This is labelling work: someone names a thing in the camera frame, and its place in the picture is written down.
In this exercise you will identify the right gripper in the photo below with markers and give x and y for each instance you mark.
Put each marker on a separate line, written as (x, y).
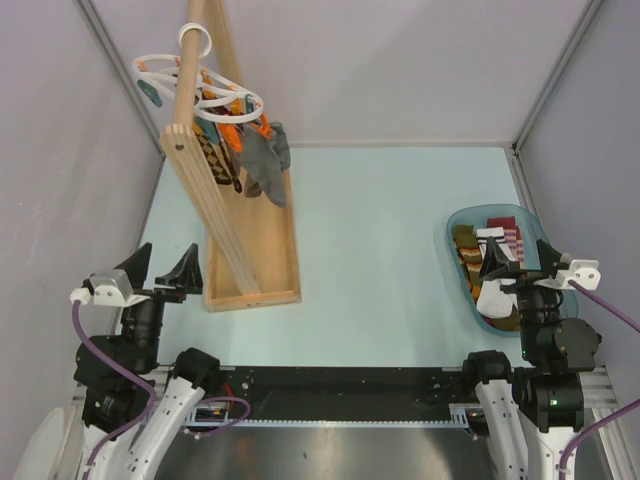
(496, 263)

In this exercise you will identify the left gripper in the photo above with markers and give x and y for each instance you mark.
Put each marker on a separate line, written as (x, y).
(187, 274)

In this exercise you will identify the teal clip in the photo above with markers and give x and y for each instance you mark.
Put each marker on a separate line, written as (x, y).
(150, 92)

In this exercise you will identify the white sock black stripes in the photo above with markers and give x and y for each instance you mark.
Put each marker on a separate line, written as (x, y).
(494, 248)

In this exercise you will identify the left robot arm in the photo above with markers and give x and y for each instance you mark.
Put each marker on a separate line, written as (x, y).
(127, 425)

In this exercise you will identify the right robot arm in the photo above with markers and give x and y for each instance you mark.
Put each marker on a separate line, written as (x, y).
(533, 413)

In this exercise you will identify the orange clip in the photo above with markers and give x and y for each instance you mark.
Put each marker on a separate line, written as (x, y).
(231, 136)
(263, 127)

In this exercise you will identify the purple striped sock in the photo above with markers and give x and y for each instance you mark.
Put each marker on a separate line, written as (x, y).
(515, 243)

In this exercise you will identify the dark red sock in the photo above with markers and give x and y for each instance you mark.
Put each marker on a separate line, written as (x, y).
(502, 222)

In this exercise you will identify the olive orange striped sock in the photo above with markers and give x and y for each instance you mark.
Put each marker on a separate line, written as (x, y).
(470, 257)

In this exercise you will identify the brown argyle sock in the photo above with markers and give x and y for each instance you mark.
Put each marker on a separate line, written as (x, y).
(224, 171)

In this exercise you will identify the grey sock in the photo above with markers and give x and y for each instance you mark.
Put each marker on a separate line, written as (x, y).
(281, 145)
(263, 168)

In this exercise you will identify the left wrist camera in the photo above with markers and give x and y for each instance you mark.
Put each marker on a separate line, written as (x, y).
(110, 287)

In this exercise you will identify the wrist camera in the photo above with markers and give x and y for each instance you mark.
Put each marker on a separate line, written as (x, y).
(566, 270)
(110, 287)

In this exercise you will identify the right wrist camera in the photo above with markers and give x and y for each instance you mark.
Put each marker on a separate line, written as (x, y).
(566, 270)

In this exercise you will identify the white cable duct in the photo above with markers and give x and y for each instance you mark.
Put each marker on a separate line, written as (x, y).
(455, 419)

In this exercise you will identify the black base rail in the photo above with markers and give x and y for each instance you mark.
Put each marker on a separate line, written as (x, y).
(348, 393)

